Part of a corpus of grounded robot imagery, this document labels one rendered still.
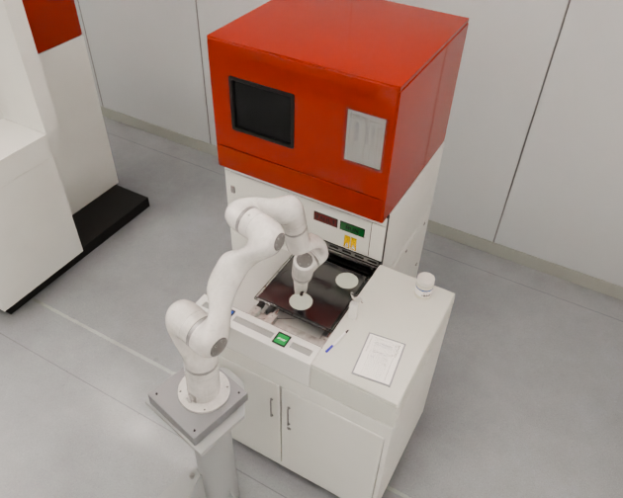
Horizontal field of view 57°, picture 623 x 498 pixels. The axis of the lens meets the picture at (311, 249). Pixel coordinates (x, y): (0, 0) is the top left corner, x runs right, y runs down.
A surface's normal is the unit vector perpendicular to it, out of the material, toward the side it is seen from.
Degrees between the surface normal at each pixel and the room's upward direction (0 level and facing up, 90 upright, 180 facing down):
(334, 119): 90
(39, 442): 0
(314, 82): 90
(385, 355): 0
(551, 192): 90
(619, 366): 0
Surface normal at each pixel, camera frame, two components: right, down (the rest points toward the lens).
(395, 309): 0.03, -0.74
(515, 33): -0.49, 0.58
